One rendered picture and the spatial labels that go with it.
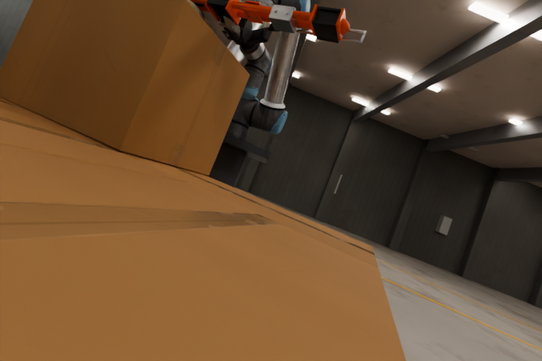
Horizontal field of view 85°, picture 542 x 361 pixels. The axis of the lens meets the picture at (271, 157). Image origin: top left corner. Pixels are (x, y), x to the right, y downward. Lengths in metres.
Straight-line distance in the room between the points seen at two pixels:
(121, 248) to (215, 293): 0.06
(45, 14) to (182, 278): 1.10
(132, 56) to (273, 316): 0.75
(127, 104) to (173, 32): 0.21
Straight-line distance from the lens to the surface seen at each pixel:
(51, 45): 1.11
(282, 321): 0.17
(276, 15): 0.93
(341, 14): 0.87
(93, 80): 0.91
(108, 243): 0.19
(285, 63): 1.63
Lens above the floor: 0.61
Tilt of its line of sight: 4 degrees up
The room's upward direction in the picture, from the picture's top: 22 degrees clockwise
